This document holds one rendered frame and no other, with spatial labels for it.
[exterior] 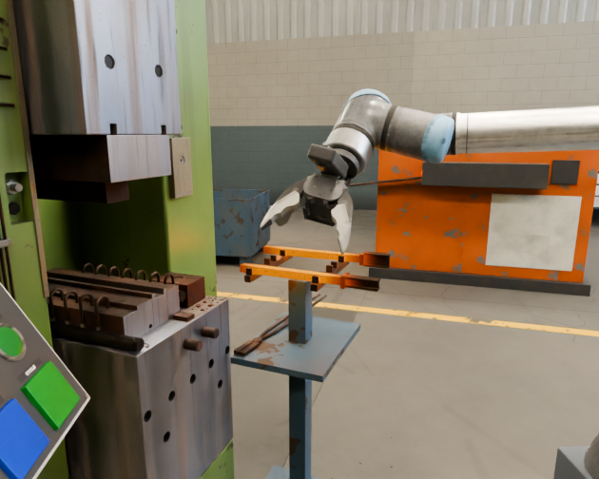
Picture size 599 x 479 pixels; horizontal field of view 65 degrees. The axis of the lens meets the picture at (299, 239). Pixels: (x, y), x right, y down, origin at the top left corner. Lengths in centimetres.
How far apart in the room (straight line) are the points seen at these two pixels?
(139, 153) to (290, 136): 785
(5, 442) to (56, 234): 98
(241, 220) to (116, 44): 383
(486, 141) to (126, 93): 75
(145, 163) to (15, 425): 61
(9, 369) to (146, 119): 60
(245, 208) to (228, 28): 530
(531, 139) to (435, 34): 759
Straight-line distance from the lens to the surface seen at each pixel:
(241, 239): 483
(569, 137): 107
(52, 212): 157
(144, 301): 114
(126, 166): 106
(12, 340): 77
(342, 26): 882
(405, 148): 93
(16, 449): 69
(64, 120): 103
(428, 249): 453
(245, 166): 922
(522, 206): 450
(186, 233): 149
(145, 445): 117
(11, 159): 106
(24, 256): 108
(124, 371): 110
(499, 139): 105
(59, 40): 103
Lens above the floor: 137
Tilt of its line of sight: 13 degrees down
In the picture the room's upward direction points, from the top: straight up
